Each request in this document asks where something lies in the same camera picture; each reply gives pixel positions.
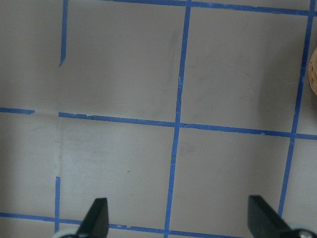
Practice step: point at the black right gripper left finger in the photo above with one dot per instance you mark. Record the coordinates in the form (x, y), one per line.
(96, 221)

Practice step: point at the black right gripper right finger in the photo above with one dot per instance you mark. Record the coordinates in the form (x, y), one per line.
(264, 222)

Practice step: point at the woven wicker basket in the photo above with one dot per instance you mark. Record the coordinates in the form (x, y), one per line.
(312, 71)

